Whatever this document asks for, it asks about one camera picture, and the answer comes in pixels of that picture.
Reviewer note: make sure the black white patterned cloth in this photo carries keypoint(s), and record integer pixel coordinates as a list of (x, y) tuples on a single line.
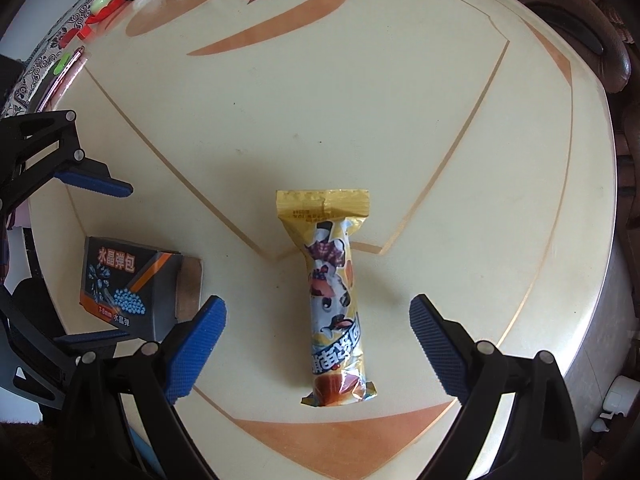
[(45, 30)]

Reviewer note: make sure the red tray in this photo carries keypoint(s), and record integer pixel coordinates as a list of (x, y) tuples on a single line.
[(102, 19)]

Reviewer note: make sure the grey orange cardboard box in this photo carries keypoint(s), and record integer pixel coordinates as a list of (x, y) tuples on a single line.
[(125, 280)]

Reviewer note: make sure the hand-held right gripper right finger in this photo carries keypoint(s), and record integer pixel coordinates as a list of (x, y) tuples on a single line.
[(435, 345)]

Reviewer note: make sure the yellow sausage snack packet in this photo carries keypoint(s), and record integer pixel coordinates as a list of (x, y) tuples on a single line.
[(332, 300)]

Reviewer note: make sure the white plastic device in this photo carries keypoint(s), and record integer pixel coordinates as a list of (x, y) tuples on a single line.
[(617, 397)]

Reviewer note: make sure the brown leather sofa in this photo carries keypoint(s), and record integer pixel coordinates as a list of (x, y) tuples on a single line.
[(575, 10)]

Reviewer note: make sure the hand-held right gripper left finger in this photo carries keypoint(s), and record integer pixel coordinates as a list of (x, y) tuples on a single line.
[(200, 350)]

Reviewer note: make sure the small green plastic item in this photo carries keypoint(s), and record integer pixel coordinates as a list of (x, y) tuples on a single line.
[(61, 62)]

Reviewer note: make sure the green fruit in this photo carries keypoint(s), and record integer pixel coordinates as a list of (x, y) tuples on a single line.
[(101, 2)]

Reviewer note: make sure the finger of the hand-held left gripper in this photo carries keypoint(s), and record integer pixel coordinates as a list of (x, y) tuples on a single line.
[(90, 338), (95, 184)]

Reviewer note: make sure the brown leather armchair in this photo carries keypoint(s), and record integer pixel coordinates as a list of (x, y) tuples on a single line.
[(631, 125)]

